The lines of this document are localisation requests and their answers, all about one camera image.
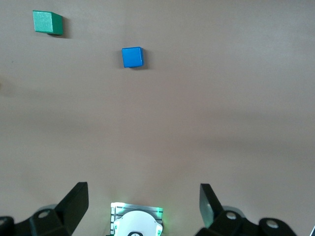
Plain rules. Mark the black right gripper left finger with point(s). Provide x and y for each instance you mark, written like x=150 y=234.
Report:
x=61 y=221

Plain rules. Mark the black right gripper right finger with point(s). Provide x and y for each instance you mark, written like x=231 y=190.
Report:
x=231 y=226

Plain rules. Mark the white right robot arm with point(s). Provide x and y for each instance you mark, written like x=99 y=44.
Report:
x=135 y=223

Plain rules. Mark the blue wooden block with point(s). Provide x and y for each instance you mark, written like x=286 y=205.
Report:
x=132 y=57

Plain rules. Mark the green wooden block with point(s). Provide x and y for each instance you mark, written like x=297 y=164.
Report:
x=45 y=22

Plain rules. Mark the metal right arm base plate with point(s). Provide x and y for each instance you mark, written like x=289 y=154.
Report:
x=137 y=206

